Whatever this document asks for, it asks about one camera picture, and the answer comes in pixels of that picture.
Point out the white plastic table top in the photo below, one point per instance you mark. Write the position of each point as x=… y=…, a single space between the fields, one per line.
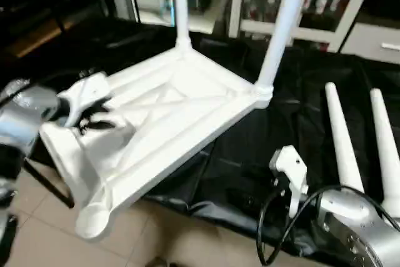
x=162 y=129

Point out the white plastic table leg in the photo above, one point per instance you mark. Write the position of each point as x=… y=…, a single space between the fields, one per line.
x=281 y=29
x=342 y=142
x=182 y=4
x=386 y=148

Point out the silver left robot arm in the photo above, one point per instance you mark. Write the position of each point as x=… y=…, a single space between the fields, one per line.
x=22 y=123

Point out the black tripod leg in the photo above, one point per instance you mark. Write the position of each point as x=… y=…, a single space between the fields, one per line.
x=50 y=182

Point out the black work mat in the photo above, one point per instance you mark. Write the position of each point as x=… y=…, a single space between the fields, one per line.
x=250 y=154

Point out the white glass door cabinet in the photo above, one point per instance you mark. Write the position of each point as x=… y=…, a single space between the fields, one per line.
x=300 y=1

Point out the white drawer unit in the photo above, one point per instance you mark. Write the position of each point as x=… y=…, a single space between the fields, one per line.
x=375 y=42

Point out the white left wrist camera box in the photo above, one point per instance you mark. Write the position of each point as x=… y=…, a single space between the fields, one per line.
x=84 y=95

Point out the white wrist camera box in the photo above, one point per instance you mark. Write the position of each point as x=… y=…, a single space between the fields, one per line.
x=290 y=170
x=84 y=95

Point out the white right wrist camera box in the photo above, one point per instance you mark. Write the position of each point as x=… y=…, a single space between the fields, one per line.
x=290 y=170

